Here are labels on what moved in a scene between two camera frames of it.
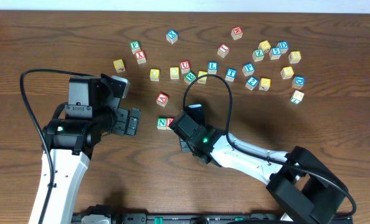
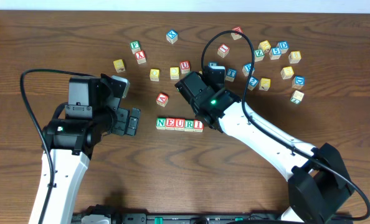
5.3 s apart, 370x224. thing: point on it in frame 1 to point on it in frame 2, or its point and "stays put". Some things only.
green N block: x=161 y=123 stays put
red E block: x=169 y=121 stays put
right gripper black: x=185 y=145 to x=191 y=86
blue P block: x=248 y=69 stays put
